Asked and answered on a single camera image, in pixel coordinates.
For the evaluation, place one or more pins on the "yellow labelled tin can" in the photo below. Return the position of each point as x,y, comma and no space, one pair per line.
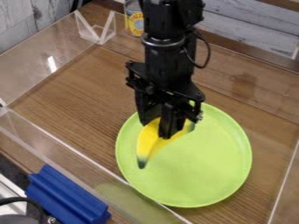
134,18

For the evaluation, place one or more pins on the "clear acrylic corner bracket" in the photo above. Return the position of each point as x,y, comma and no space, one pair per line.
95,33

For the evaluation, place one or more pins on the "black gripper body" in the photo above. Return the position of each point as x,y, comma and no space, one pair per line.
167,71

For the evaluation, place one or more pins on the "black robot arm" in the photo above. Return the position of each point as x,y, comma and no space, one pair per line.
170,20

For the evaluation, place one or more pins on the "blue plastic clamp block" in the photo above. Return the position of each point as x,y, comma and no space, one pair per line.
64,199

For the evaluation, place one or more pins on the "yellow toy banana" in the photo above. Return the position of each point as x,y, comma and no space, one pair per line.
150,143

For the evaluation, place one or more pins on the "green round plate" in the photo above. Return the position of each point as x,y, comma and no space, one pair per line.
198,169

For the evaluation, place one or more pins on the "clear acrylic enclosure wall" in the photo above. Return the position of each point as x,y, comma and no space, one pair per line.
35,148

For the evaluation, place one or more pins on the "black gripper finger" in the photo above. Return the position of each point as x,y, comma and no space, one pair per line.
148,105
172,119

